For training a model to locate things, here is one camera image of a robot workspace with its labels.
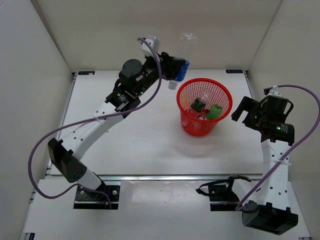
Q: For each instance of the red mesh plastic bin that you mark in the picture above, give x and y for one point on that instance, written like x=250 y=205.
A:
x=186 y=95

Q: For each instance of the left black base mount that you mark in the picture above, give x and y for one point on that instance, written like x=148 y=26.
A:
x=85 y=200

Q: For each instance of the green plastic bottle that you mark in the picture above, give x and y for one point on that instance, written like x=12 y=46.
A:
x=215 y=112

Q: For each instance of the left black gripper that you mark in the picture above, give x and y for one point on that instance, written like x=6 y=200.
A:
x=169 y=67

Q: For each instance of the pepsi label clear bottle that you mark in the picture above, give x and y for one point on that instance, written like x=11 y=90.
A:
x=196 y=125

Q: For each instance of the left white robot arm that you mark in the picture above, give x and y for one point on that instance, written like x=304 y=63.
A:
x=134 y=79

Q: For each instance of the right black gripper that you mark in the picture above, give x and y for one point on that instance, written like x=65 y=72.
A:
x=250 y=106

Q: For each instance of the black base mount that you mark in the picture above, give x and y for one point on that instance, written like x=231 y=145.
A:
x=85 y=200
x=221 y=196

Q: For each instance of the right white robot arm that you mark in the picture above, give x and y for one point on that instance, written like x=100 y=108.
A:
x=265 y=205

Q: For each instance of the blue label clear bottle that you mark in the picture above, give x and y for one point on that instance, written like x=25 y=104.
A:
x=186 y=45

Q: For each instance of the dark green label clear bottle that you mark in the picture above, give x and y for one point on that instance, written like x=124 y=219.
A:
x=202 y=99

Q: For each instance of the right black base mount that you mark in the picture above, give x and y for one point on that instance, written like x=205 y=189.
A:
x=221 y=196

